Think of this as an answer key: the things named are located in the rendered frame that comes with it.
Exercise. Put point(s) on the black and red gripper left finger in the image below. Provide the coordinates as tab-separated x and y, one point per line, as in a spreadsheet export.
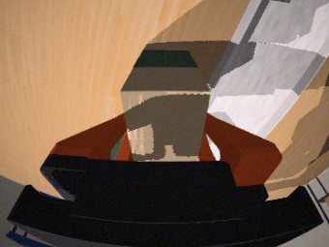
97	142

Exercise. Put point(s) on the grey rectangular tray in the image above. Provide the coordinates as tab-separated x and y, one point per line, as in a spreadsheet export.
285	45

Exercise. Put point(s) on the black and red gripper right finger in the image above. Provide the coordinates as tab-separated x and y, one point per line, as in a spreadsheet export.
252	159

